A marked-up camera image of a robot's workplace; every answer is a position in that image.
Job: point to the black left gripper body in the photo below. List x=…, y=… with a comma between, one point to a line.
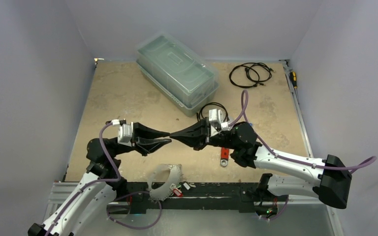
x=120, y=148

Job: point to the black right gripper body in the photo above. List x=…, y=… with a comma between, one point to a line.
x=205, y=132

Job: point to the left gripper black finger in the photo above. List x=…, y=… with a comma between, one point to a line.
x=143, y=131
x=147, y=146

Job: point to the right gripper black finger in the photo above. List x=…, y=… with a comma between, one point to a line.
x=195, y=130
x=197, y=142

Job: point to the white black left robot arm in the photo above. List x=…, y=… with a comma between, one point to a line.
x=102, y=182

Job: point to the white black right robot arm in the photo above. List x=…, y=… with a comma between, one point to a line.
x=326, y=179

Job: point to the clear plastic storage box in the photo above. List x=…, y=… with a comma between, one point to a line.
x=184, y=77

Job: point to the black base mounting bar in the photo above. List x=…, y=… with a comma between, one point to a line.
x=243, y=197

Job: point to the yellow black screwdriver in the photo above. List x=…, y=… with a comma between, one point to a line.
x=293, y=79

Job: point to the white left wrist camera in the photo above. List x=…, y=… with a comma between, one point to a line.
x=125, y=132

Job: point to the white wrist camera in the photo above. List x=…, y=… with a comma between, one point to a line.
x=125, y=132
x=216, y=119

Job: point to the adjustable wrench red handle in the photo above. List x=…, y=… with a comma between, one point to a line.
x=224, y=157

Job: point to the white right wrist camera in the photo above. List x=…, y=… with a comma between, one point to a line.
x=216, y=119

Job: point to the aluminium frame rail right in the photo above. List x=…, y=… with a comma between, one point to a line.
x=294, y=93

